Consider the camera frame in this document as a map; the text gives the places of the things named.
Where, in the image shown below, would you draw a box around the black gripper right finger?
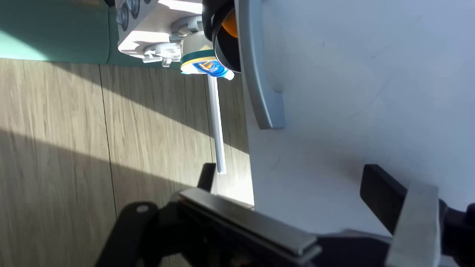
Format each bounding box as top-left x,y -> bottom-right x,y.
359,165 -> 475,267

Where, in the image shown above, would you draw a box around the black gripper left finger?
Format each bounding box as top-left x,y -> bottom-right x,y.
197,164 -> 216,192

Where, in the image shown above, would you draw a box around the white cabinet door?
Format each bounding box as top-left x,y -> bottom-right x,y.
234,0 -> 475,233

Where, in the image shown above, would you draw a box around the white toy kitchen cabinet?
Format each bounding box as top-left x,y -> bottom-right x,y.
112,0 -> 203,67

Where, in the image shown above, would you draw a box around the white vertical pole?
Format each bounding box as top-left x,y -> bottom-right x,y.
207,76 -> 226,174

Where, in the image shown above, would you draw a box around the white bowl with green rim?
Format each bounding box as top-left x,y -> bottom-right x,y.
179,42 -> 234,81

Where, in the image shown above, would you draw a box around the green bench sofa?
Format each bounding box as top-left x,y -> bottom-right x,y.
0,0 -> 140,67

